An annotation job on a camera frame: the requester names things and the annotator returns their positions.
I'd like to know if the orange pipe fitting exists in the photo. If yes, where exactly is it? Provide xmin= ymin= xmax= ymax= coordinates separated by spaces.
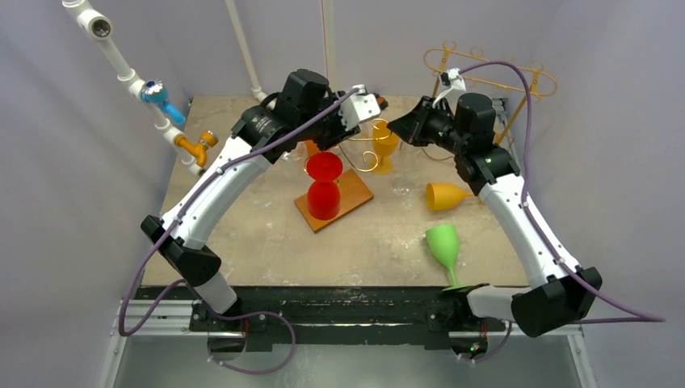
xmin=174 ymin=130 xmax=218 ymax=167

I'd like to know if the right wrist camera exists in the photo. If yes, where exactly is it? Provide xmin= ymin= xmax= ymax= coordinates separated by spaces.
xmin=432 ymin=68 xmax=466 ymax=108

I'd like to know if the yellow wine glass front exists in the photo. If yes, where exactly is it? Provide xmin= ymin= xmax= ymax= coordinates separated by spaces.
xmin=425 ymin=183 xmax=473 ymax=212

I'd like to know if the clear round wine glass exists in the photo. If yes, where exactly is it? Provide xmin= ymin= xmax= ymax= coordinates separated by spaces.
xmin=281 ymin=149 xmax=306 ymax=163

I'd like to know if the yellow wine glass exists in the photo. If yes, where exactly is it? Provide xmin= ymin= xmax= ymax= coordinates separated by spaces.
xmin=372 ymin=118 xmax=400 ymax=175
xmin=425 ymin=183 xmax=473 ymax=212

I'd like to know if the white PVC pipe frame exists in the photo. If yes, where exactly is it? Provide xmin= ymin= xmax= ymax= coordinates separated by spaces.
xmin=61 ymin=0 xmax=274 ymax=176

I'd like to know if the gold wire bottle rack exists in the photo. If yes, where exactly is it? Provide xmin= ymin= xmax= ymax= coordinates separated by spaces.
xmin=422 ymin=40 xmax=559 ymax=155

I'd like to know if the clear flute glass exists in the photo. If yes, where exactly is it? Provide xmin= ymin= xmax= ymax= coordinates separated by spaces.
xmin=390 ymin=142 xmax=419 ymax=196

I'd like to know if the black orange small clip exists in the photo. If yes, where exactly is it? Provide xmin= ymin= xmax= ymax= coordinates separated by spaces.
xmin=374 ymin=94 xmax=389 ymax=111

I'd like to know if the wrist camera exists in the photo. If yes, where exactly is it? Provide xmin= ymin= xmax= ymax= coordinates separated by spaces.
xmin=338 ymin=84 xmax=381 ymax=132
xmin=432 ymin=68 xmax=466 ymax=108

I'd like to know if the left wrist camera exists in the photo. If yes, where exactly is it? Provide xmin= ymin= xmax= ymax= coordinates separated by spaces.
xmin=338 ymin=84 xmax=381 ymax=132

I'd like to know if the green wine glass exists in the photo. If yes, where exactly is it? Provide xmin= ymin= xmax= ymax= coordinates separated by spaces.
xmin=425 ymin=223 xmax=469 ymax=292

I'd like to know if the gold wine glass rack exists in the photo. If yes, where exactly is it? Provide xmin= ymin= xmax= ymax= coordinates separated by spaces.
xmin=294 ymin=135 xmax=378 ymax=234

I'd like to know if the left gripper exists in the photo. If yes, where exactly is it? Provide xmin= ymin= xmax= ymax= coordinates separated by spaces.
xmin=297 ymin=91 xmax=359 ymax=150

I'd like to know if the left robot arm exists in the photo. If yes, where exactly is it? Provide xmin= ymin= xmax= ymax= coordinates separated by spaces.
xmin=141 ymin=69 xmax=380 ymax=331

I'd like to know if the white pole red stripe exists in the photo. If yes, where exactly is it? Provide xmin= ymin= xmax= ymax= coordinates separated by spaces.
xmin=320 ymin=0 xmax=338 ymax=86

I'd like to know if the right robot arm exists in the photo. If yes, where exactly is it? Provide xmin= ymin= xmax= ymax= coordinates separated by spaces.
xmin=387 ymin=93 xmax=603 ymax=338

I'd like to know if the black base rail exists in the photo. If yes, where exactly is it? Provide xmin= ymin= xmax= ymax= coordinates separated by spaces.
xmin=163 ymin=286 xmax=506 ymax=358

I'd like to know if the blue valve on pipe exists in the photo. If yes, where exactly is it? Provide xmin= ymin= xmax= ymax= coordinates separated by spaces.
xmin=141 ymin=80 xmax=186 ymax=124

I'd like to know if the red wine glass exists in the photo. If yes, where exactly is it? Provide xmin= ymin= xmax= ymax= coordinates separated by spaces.
xmin=305 ymin=152 xmax=343 ymax=221

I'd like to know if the yellow wine glass back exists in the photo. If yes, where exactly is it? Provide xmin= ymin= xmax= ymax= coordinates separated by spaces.
xmin=372 ymin=118 xmax=400 ymax=175

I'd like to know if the orange wine glass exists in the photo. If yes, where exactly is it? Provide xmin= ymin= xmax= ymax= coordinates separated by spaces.
xmin=304 ymin=140 xmax=321 ymax=158

